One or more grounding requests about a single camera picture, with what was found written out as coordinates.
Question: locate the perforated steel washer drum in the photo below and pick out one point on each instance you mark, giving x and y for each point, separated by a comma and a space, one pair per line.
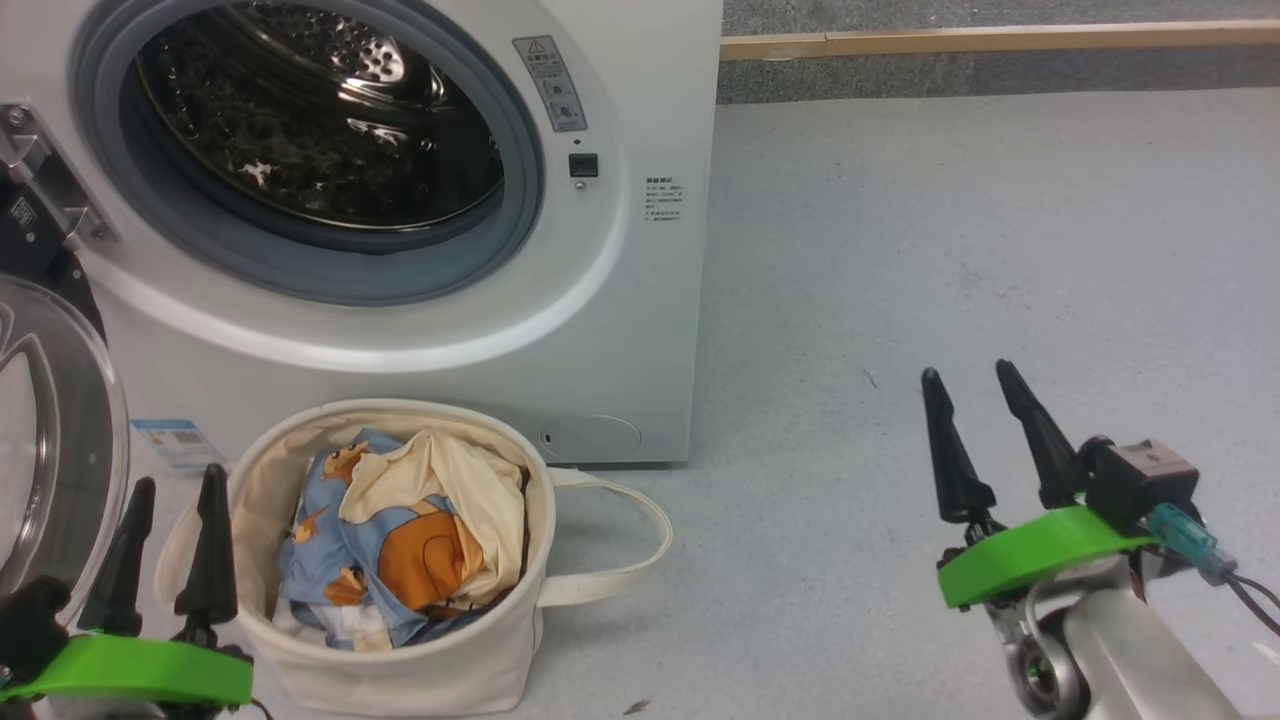
300, 150

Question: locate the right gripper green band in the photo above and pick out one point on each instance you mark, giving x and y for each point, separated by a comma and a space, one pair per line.
1030, 555

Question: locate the blue energy label sticker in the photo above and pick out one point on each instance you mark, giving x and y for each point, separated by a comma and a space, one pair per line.
175, 440

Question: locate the white front-load washing machine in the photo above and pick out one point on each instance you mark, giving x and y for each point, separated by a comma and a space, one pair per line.
620, 330

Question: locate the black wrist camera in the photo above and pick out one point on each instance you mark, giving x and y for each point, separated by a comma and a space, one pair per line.
1140, 480
30, 620

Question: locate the washing machine door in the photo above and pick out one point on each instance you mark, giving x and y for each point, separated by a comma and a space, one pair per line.
70, 450

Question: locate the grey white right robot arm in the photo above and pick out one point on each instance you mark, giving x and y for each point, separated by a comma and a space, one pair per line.
1150, 650

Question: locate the black door latch socket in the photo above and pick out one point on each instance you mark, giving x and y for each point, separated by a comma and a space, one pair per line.
583, 165

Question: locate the blue cartoon print garment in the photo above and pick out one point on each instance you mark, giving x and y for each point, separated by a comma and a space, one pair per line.
320, 560

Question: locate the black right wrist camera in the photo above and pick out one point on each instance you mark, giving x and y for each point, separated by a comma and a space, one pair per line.
1140, 480

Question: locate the grey warning label sticker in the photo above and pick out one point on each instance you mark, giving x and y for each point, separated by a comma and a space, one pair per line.
552, 85

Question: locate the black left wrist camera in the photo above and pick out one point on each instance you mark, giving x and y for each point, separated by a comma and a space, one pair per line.
30, 620

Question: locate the pale yellow garment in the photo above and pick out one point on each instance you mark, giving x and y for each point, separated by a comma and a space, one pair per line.
480, 500

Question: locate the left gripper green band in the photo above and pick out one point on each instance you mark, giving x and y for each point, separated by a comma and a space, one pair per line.
130, 670

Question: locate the cream fabric laundry basket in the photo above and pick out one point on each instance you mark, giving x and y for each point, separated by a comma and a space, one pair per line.
400, 680

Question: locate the white oval filter cover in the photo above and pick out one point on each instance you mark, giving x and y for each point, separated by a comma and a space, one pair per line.
590, 438

